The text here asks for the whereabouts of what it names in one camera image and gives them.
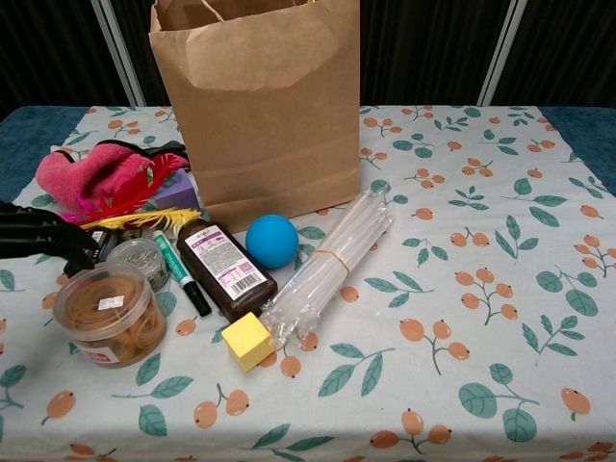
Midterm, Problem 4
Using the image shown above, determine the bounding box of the bundle of clear straws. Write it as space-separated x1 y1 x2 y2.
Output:
259 180 397 350

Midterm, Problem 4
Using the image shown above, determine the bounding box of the purple foam block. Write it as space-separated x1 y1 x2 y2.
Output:
153 167 202 211

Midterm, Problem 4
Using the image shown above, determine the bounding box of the black pleated curtain panel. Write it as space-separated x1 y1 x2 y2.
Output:
0 0 134 110
108 0 177 107
358 0 506 107
495 0 616 108

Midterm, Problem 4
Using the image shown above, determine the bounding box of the clear tub of paper clips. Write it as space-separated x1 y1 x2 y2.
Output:
105 239 170 293

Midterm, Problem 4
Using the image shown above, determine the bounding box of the clear tub of rubber bands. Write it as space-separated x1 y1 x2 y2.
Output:
52 268 168 371

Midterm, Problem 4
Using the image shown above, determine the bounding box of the yellow foam cube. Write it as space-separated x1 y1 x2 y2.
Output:
221 311 273 372

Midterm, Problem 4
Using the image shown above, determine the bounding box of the pink fluffy cloth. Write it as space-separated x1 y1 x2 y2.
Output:
36 142 160 213

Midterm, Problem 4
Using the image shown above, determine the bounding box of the grey aluminium partition frame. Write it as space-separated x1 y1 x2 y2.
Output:
478 0 528 108
90 0 148 108

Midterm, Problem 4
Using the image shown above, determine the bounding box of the brown bottle with white label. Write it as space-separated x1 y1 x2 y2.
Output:
175 218 279 323

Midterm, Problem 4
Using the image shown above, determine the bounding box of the small black box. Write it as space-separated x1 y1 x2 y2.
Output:
90 228 121 265

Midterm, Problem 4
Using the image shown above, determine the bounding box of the blue ball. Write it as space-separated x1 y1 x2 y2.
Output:
244 214 300 270

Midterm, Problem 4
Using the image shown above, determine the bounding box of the green marker pen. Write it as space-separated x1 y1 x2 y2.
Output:
152 229 213 318

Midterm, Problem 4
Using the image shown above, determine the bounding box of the floral tablecloth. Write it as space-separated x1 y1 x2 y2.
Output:
0 104 616 462

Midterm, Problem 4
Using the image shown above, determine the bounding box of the yellow feather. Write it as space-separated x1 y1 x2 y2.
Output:
76 206 203 232

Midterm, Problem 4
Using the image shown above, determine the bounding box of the brown paper bag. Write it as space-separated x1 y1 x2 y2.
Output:
148 0 363 227

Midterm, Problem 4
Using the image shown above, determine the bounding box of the red feather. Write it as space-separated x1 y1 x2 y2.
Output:
79 153 189 227

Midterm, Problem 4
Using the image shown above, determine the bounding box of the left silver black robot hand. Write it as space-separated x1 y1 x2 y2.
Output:
0 200 97 279

